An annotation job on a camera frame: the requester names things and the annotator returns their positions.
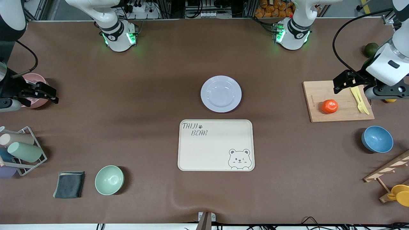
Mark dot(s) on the dark grey folded cloth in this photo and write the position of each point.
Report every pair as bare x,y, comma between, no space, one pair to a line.
69,184

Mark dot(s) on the yellow plastic knife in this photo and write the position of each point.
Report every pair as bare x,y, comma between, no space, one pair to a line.
366,109

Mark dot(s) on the wooden mug rack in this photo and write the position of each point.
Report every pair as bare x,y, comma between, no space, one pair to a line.
388,167

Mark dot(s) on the shiny steel ladle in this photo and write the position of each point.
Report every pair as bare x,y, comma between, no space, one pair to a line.
30,82

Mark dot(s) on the yellow plastic fork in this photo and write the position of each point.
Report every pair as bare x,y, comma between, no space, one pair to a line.
360,107

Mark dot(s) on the green round fruit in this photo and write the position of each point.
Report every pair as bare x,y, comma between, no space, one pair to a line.
370,49

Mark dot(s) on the pink bowl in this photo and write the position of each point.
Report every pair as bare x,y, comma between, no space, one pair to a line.
40,79

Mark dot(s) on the bamboo cutting board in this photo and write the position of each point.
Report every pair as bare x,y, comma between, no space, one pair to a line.
332,95

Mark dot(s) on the blue cup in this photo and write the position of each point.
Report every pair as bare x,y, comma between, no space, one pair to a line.
4,155

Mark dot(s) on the mint green cup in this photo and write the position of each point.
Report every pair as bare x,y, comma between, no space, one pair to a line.
25,152

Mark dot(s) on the metal camera mount clamp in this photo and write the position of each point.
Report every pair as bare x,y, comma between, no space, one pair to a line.
206,220

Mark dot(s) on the cream bear print tray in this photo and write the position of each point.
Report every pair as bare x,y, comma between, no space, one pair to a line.
211,150

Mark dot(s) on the lavender round plate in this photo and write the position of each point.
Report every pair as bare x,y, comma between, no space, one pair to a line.
221,94

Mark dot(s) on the purple cup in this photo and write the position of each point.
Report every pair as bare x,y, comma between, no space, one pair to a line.
7,172

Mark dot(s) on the yellow lemon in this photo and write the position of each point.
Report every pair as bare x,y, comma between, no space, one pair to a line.
390,100

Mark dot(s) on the blue bowl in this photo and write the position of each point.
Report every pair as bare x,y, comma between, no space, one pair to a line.
377,139

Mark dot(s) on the beige cup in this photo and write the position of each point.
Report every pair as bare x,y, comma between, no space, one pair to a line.
17,139

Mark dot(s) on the mint green bowl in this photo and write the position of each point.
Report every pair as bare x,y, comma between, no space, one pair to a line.
109,180

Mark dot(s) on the orange mandarin fruit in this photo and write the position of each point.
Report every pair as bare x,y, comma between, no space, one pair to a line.
329,106

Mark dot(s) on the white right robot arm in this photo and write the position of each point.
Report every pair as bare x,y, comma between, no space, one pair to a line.
118,35

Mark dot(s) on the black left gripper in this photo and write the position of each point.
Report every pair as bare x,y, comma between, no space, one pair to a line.
360,76

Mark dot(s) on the aluminium frame profile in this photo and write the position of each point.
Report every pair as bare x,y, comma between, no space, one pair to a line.
389,19

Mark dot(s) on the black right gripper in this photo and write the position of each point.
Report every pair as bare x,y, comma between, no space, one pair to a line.
10,87

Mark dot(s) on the white power strip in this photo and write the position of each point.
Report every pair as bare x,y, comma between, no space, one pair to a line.
140,9

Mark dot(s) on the yellow mug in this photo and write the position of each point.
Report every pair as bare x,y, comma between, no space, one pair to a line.
401,194

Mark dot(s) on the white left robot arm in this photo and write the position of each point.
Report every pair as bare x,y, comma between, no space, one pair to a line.
294,35

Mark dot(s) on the bag of orange snacks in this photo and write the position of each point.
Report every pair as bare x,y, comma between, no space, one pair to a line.
273,9

